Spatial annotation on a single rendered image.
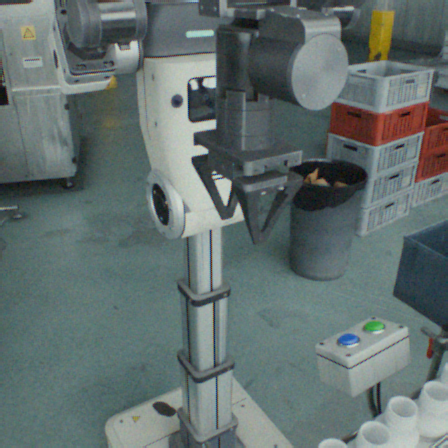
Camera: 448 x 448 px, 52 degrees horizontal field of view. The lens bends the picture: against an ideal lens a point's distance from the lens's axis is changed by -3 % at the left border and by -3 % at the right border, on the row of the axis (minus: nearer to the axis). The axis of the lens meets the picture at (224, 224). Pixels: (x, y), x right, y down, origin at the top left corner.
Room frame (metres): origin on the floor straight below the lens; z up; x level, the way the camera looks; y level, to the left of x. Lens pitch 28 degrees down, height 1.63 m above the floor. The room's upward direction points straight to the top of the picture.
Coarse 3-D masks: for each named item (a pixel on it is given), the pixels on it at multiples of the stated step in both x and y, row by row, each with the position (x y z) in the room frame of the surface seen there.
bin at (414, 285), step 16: (432, 224) 1.28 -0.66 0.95; (416, 240) 1.24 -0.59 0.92; (432, 240) 1.28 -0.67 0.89; (416, 256) 1.16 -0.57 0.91; (432, 256) 1.12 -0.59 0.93; (400, 272) 1.20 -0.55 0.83; (416, 272) 1.15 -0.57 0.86; (432, 272) 1.11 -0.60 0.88; (400, 288) 1.19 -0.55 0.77; (416, 288) 1.14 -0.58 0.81; (432, 288) 1.10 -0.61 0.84; (416, 304) 1.13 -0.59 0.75; (432, 304) 1.09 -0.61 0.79; (432, 320) 1.07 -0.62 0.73
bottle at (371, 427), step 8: (368, 424) 0.37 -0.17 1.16; (376, 424) 0.37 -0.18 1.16; (360, 432) 0.36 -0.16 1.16; (368, 432) 0.37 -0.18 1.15; (376, 432) 0.37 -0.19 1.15; (384, 432) 0.36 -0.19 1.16; (352, 440) 0.38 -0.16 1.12; (360, 440) 0.35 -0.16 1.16; (368, 440) 0.38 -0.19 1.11; (376, 440) 0.37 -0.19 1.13; (384, 440) 0.36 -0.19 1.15
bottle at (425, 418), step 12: (432, 384) 0.43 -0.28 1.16; (444, 384) 0.43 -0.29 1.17; (420, 396) 0.43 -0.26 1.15; (432, 396) 0.43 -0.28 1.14; (444, 396) 0.42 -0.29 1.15; (420, 408) 0.41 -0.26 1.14; (432, 408) 0.40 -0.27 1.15; (444, 408) 0.40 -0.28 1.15; (420, 420) 0.40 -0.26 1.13; (432, 420) 0.40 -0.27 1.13; (444, 420) 0.40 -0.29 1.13; (420, 432) 0.39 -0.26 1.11; (432, 432) 0.39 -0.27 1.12; (444, 432) 0.39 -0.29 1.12; (420, 444) 0.39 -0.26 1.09
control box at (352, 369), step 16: (368, 320) 0.64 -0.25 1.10; (384, 320) 0.63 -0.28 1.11; (336, 336) 0.60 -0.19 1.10; (368, 336) 0.58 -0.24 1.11; (384, 336) 0.58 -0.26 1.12; (400, 336) 0.58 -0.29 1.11; (320, 352) 0.57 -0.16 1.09; (336, 352) 0.55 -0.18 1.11; (352, 352) 0.54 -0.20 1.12; (368, 352) 0.54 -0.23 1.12; (384, 352) 0.56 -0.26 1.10; (400, 352) 0.57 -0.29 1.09; (320, 368) 0.57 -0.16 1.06; (336, 368) 0.54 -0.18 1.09; (352, 368) 0.52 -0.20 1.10; (368, 368) 0.53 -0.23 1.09; (384, 368) 0.55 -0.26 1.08; (400, 368) 0.56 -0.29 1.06; (336, 384) 0.53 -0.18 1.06; (352, 384) 0.51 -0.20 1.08; (368, 384) 0.52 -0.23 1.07; (368, 400) 0.55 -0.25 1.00
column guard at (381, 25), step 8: (376, 16) 10.44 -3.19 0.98; (384, 16) 10.29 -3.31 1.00; (392, 16) 10.42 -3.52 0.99; (376, 24) 10.42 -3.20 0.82; (384, 24) 10.31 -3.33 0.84; (392, 24) 10.43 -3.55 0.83; (376, 32) 10.40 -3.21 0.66; (384, 32) 10.32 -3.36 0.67; (376, 40) 10.38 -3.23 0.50; (384, 40) 10.34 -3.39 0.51; (368, 48) 10.55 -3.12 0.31; (376, 48) 10.36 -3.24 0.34; (384, 48) 10.36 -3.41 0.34; (368, 56) 10.53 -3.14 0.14; (376, 56) 10.34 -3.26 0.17; (384, 56) 10.37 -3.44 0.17
